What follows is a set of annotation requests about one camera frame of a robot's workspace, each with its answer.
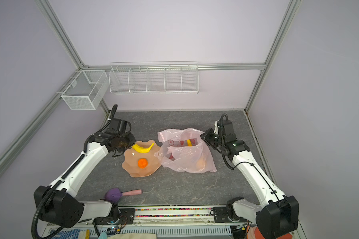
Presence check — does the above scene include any pink plastic bag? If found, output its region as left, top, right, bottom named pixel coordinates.
left=156, top=128, right=217, bottom=173

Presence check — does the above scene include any orange tangerine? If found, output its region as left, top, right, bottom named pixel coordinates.
left=138, top=158, right=149, bottom=169

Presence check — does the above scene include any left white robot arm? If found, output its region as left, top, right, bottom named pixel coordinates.
left=32, top=132, right=136, bottom=229

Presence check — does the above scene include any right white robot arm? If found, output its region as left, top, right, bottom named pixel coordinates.
left=201, top=114, right=299, bottom=239

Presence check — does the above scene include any peach wavy fruit plate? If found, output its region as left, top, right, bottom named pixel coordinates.
left=122, top=140, right=161, bottom=177

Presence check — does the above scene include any purple pink scoop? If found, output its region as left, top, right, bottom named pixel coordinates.
left=104, top=188, right=143, bottom=203

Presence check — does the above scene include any small white mesh basket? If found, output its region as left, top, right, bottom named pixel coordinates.
left=61, top=70, right=109, bottom=111

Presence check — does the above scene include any blue white cloth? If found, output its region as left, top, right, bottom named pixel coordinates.
left=52, top=229, right=81, bottom=239

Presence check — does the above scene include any orange glove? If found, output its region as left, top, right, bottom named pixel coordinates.
left=245, top=227, right=293, bottom=239

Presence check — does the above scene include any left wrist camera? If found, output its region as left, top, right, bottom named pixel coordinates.
left=106, top=119, right=132, bottom=137

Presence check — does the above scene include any long white wire basket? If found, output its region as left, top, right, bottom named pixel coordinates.
left=108, top=61, right=199, bottom=94

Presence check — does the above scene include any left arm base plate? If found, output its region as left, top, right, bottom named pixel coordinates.
left=95, top=208, right=135, bottom=225

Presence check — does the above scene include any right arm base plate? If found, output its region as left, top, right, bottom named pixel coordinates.
left=210, top=206, right=234, bottom=223

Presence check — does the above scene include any black corrugated cable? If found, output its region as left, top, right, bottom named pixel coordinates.
left=31, top=180, right=63, bottom=239

